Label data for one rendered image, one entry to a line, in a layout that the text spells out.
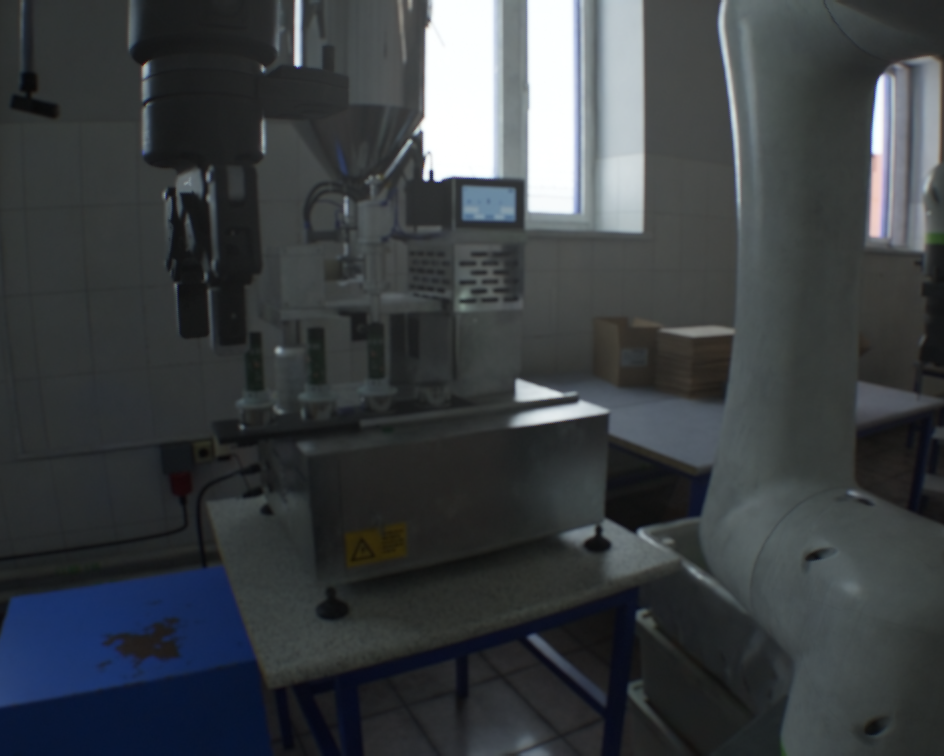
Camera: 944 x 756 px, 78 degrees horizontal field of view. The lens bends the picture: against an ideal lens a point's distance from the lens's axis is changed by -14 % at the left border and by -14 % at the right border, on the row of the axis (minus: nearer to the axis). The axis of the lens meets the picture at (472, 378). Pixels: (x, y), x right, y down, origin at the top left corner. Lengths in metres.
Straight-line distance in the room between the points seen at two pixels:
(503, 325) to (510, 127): 2.26
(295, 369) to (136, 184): 1.47
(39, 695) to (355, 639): 0.59
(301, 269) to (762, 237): 0.91
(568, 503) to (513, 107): 2.61
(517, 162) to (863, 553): 3.24
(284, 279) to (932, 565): 1.08
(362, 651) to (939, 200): 1.14
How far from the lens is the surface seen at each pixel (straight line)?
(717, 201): 3.92
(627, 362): 2.81
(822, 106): 0.51
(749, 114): 0.52
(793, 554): 0.47
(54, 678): 1.38
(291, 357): 1.28
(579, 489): 1.30
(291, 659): 1.04
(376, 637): 1.07
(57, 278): 2.62
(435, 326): 1.36
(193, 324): 0.48
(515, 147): 3.55
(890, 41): 0.45
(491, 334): 1.37
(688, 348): 2.66
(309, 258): 1.25
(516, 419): 1.21
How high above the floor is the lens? 1.33
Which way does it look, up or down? 11 degrees down
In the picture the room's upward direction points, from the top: straight up
